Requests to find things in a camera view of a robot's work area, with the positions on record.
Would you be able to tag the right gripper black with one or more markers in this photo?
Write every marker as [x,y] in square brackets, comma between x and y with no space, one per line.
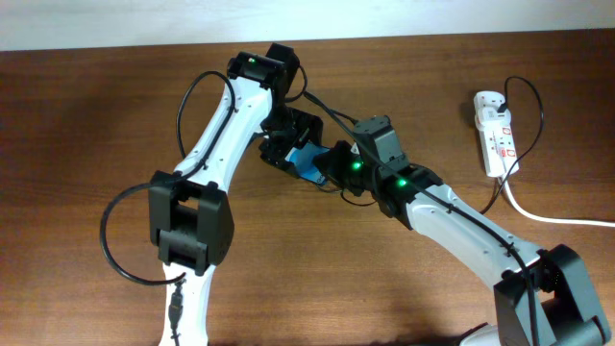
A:
[332,160]

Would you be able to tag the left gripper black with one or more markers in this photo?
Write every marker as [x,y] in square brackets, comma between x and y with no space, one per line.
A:
[276,154]

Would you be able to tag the blue Galaxy smartphone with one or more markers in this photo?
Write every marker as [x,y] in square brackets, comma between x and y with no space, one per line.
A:
[302,159]

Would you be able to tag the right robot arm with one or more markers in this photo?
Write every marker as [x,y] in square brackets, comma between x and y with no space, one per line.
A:
[542,297]

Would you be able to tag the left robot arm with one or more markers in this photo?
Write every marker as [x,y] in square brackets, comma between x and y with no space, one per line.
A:
[191,222]

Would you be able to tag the white USB charger adapter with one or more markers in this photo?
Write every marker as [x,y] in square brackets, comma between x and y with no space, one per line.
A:
[488,112]

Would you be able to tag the white power strip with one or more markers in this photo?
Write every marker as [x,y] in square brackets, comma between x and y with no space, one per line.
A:
[498,151]

